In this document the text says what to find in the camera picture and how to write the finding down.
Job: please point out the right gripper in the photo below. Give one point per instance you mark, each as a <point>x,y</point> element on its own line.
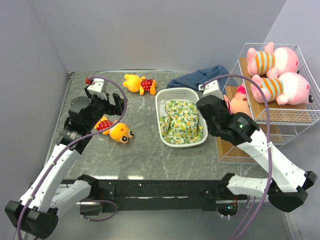
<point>223,103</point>

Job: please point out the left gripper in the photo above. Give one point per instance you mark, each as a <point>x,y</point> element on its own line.
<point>111,109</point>

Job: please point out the pink plush striped shirt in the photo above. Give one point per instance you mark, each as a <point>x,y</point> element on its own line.
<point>271,62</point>
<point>290,88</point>

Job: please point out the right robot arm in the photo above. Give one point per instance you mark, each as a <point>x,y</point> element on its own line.
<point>286,189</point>

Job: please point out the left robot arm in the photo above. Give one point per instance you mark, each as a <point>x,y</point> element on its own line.
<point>37,212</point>

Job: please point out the yellow plush red dotted dress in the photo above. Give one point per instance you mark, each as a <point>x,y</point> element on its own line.
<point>119,133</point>

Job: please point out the yellow plush face-down red dress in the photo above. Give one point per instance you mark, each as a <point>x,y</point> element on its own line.
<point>141,85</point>

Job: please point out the blue checked cloth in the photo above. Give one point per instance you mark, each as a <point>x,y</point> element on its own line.
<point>199,77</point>

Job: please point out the white plastic basket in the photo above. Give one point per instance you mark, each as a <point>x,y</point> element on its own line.
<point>179,94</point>

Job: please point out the lemon print cloth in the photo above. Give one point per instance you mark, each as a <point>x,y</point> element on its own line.
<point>179,122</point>

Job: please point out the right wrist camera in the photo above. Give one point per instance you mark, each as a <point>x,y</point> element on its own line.
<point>211,88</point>

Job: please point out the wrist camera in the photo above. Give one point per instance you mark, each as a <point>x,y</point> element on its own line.
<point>97,86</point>
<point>211,88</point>

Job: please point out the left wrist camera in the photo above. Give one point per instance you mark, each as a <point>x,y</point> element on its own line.
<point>97,86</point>

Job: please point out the white wire wooden shelf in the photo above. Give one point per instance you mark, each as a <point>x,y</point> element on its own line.
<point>280,120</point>

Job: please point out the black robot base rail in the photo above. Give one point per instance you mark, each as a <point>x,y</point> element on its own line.
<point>152,195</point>

